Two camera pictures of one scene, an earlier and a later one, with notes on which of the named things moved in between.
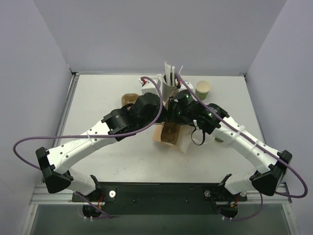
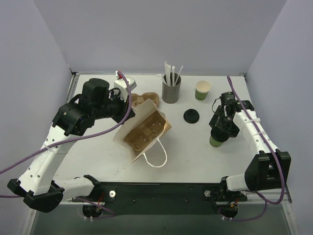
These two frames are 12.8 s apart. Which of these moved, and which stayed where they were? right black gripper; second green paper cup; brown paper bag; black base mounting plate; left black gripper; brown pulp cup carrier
Moved: left black gripper; right black gripper; brown paper bag; brown pulp cup carrier
Stayed: second green paper cup; black base mounting plate
